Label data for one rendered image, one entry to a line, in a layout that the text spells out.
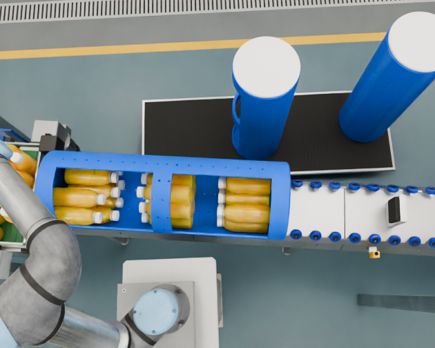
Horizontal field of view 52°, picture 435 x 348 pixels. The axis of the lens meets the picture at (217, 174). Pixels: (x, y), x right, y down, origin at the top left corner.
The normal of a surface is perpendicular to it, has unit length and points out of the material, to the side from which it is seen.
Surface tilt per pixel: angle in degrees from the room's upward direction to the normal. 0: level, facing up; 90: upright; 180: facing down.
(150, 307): 7
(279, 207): 21
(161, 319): 7
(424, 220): 0
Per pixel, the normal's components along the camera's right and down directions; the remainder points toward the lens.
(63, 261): 0.64, -0.39
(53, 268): 0.38, -0.36
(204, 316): -0.04, -0.25
